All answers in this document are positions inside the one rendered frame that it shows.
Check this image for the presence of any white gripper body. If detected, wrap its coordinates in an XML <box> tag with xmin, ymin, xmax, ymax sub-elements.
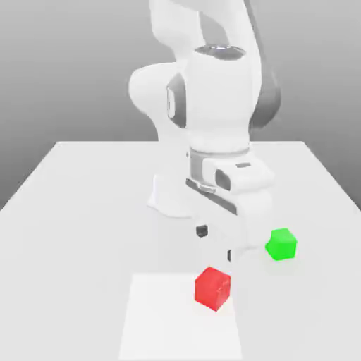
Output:
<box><xmin>185</xmin><ymin>178</ymin><xmax>273</xmax><ymax>251</ymax></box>

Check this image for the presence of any small red cube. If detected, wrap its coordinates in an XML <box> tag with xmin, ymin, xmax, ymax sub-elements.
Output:
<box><xmin>193</xmin><ymin>266</ymin><xmax>233</xmax><ymax>313</ymax></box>

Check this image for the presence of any small green cube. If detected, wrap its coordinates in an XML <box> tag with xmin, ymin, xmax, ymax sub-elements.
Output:
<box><xmin>264</xmin><ymin>227</ymin><xmax>298</xmax><ymax>262</ymax></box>

